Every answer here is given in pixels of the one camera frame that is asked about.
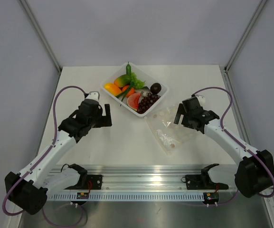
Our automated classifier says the clear zip top bag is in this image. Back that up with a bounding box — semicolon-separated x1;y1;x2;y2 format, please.
145;104;198;156

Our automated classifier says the green orange mango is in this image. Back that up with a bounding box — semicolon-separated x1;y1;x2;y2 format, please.
114;74;132;88

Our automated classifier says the green scallion bunch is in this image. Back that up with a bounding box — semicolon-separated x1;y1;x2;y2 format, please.
116;81;135;101

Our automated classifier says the green chili pepper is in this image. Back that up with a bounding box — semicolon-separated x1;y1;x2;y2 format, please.
125;62;132;76

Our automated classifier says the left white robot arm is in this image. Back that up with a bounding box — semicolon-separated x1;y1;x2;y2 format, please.
4;98;112;215

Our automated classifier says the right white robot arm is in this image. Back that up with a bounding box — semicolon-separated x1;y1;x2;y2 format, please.
174;96;274;198

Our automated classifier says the yellow orange mango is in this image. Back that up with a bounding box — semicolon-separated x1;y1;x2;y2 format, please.
104;83;122;96

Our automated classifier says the watermelon slice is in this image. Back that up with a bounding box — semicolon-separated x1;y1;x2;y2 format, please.
127;93;141;111

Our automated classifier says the purple grape bunch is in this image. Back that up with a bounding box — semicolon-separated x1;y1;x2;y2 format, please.
137;93;161;114

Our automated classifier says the orange tangerine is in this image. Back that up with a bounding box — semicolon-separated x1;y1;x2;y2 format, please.
122;85;135;98

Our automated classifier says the white plastic basket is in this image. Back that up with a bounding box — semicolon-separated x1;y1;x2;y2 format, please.
101;62;169;117

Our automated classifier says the grey toy fish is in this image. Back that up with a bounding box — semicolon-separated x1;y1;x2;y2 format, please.
135;86;151;96

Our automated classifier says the green grape bunch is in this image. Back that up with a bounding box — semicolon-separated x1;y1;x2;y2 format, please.
131;72;145;89

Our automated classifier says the left small circuit board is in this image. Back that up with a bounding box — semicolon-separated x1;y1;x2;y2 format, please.
76;192;89;200

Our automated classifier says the small circuit board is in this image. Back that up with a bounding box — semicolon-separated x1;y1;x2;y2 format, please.
76;192;89;200
203;192;219;204

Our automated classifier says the right small circuit board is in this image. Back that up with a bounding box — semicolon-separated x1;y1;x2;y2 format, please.
203;192;219;204

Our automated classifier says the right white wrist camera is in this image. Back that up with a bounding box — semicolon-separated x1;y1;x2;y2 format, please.
193;95;206;106

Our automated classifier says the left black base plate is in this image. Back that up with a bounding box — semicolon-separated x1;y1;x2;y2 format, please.
86;174;103;190

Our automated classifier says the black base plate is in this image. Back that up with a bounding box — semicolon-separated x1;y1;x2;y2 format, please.
86;174;103;190
181;174;229;190

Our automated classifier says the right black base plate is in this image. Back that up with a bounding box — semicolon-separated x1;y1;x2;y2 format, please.
181;174;229;190

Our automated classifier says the aluminium mounting rail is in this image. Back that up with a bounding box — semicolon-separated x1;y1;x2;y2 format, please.
47;165;238;190

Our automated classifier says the white slotted cable duct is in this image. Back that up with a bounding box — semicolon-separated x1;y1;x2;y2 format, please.
48;192;204;202

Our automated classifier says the left aluminium frame post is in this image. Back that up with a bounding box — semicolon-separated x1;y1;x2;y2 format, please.
18;0;62;76

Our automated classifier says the aluminium frame post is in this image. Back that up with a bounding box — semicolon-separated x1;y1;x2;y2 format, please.
224;0;268;74
18;0;62;76

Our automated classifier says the right aluminium frame post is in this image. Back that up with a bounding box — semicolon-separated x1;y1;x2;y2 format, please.
224;0;268;74

